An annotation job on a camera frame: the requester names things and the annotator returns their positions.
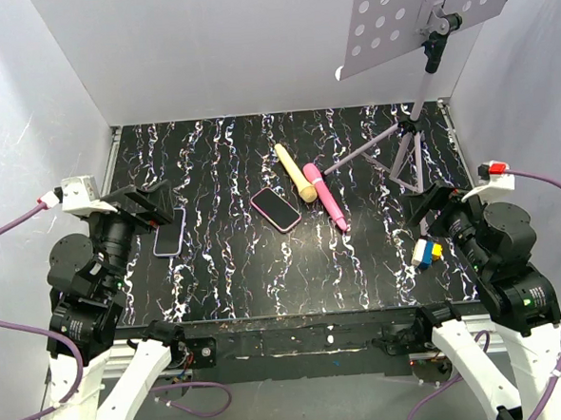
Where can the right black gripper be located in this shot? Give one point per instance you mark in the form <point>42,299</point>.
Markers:
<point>441,195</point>

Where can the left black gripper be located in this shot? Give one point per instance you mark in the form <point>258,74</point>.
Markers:
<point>154,199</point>

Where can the phone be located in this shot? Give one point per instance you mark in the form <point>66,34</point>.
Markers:
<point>169,237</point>

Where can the pink phone case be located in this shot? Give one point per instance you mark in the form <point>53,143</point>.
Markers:
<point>260,194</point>

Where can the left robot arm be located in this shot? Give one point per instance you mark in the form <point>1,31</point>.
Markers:
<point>86,276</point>

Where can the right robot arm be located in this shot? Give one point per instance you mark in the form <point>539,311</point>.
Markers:
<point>496,238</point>

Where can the toy building blocks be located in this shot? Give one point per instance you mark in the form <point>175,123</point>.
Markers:
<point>425,253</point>

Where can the pink toy microphone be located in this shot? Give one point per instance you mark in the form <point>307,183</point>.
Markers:
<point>314,176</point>

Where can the yellow toy microphone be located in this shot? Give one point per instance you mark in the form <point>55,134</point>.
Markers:
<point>305,189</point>

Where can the purple music stand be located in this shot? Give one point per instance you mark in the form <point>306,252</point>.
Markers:
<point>382,30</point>

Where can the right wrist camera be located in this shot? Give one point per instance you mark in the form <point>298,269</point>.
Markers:
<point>495,182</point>

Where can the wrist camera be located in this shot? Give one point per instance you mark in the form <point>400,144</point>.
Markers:
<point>495,182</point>
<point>78,196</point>

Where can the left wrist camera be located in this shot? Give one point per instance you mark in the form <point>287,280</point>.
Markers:
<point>78,196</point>

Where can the black base frame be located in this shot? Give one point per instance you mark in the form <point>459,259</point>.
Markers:
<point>307,346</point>

